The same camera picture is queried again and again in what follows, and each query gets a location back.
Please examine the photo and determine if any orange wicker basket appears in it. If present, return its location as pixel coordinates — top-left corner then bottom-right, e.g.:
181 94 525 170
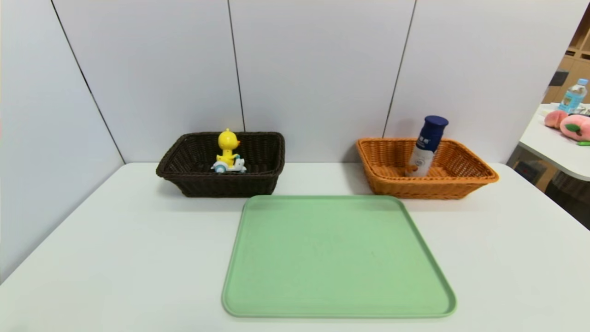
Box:
355 137 500 200

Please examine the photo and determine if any white bottle blue cap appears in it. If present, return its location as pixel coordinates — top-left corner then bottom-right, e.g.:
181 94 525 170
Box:
406 115 449 178

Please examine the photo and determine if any green plastic tray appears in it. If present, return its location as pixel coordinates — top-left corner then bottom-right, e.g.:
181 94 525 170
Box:
221 194 458 319

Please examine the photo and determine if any clear water bottle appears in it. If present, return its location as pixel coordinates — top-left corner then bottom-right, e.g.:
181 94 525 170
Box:
558 77 590 113

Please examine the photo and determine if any wooden shelf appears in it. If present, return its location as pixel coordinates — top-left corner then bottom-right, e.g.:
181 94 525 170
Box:
543 9 590 104

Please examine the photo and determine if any small pink peach plush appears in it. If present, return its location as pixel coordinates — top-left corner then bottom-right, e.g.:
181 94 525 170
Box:
544 109 569 129

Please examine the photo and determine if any white side table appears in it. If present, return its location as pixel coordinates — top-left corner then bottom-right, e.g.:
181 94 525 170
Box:
519 102 590 181

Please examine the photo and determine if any large pink peach plush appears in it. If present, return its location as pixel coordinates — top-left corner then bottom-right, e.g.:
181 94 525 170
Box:
560 114 590 141

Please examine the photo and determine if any dark brown wicker basket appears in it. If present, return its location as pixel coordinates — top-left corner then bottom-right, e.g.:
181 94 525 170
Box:
155 131 285 198

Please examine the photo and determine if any yellow duck scooter toy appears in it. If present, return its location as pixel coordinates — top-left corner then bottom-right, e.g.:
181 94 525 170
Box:
211 129 247 174

